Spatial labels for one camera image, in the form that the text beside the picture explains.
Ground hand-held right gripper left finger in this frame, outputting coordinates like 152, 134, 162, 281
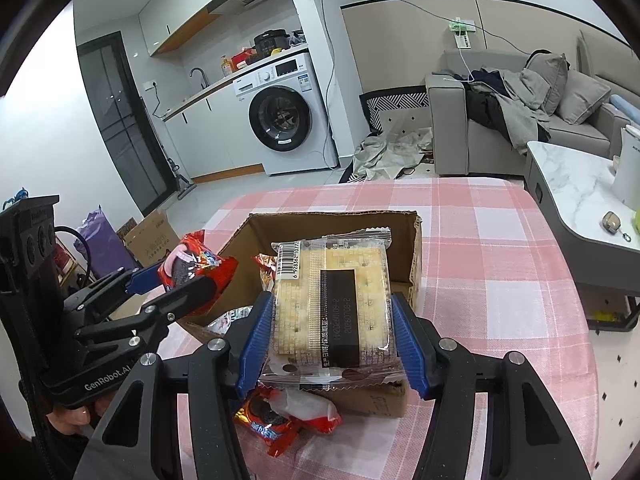
74, 290, 275, 480

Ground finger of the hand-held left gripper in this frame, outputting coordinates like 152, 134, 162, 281
62, 260, 168, 331
75, 274, 218, 348

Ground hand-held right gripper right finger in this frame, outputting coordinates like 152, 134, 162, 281
390, 292, 593, 480

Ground silver grey snack packet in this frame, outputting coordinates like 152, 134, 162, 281
206, 306, 256, 336

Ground red cookie snack packet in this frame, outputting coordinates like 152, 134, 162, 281
157, 230, 238, 316
234, 385, 343, 458

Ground clear cracker packet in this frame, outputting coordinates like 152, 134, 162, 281
260, 226, 406, 391

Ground brown cardboard box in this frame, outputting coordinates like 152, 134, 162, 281
177, 211, 423, 418

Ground person's left hand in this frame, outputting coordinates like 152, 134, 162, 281
47, 395, 108, 436

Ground open cardboard floor box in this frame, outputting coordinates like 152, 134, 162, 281
117, 209, 181, 268

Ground purple bag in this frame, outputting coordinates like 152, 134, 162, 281
74, 206, 138, 273

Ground stick vacuum cleaner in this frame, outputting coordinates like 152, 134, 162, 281
145, 95, 197, 198

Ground pink plaid tablecloth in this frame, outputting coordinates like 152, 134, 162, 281
145, 177, 601, 480

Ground dark glass door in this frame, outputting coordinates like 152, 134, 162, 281
76, 31, 176, 216

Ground white kitchen counter cabinets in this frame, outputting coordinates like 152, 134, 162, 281
162, 77, 266, 183

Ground crumpled grey floor cloth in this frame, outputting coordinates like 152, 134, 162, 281
340, 127, 435, 183

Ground white washing machine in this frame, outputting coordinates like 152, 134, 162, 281
231, 51, 340, 177

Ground grey sofa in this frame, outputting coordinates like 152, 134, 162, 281
425, 30, 640, 178

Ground marble top coffee table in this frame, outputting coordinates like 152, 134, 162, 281
525, 140, 640, 331

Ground black white patterned mat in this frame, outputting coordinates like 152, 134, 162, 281
360, 91, 431, 136

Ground pile of clothes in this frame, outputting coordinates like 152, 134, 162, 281
462, 67, 551, 148

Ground black pressure cooker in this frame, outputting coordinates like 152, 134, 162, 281
252, 29, 291, 57

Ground white upper kitchen cabinets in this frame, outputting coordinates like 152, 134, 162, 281
139, 0, 236, 58

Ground white electric kettle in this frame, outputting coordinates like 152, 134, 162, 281
612, 126, 640, 206

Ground grey pillow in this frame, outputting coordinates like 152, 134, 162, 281
555, 69, 612, 126
520, 52, 570, 116

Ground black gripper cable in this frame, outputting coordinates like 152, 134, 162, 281
54, 227, 93, 286

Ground wall power outlet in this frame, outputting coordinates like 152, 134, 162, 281
447, 17, 476, 50

